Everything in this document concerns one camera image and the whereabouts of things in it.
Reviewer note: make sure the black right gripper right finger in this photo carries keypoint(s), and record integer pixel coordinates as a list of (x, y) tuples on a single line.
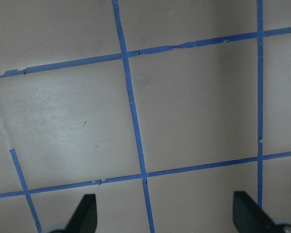
[(248, 217)]

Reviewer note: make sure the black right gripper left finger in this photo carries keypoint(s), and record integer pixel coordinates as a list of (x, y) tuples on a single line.
[(84, 219)]

